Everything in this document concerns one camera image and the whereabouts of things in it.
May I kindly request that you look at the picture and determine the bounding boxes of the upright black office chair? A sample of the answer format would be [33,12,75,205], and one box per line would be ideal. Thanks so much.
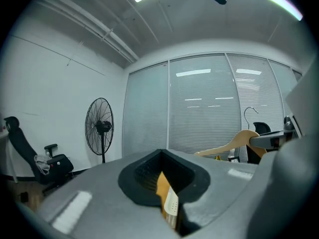
[246,121,272,164]

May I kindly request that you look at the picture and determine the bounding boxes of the wooden clothes hanger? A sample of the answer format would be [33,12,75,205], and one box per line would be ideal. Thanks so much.
[194,106,269,159]

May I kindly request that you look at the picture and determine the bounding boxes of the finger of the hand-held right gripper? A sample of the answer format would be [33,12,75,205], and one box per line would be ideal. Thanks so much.
[249,130,293,149]

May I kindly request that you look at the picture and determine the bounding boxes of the white plastic basin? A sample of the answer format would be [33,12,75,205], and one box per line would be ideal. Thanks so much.
[163,185,179,232]

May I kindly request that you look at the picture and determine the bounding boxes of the reclined black office chair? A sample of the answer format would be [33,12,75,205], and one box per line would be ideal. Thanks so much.
[3,116,74,196]

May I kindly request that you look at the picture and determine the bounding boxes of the grey garment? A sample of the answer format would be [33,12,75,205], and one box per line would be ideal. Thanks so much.
[34,154,52,175]

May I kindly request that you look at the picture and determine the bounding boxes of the round wooden table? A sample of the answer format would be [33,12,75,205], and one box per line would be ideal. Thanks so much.
[155,171,171,219]

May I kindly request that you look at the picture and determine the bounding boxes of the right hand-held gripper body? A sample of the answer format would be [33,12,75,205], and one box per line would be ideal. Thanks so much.
[283,115,303,140]

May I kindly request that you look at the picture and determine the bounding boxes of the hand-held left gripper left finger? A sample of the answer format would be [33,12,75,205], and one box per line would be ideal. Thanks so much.
[37,149,179,239]

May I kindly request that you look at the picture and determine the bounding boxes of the white ceiling pipes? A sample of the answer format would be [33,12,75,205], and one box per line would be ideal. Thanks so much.
[37,0,140,63]

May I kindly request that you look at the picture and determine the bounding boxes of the black standing fan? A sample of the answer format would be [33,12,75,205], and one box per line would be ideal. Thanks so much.
[85,97,115,164]

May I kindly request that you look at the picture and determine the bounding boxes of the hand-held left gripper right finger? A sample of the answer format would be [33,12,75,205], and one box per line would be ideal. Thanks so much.
[161,149,265,238]

